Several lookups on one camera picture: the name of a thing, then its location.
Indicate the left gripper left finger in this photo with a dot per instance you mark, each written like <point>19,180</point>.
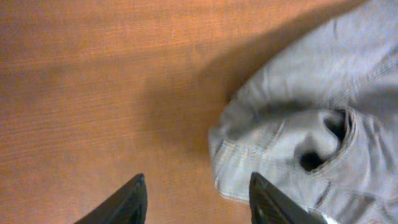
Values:
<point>128,205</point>

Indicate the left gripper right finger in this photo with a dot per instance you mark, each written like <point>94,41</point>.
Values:
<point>269,205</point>

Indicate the grey shorts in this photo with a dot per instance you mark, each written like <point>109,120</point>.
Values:
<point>319,121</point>

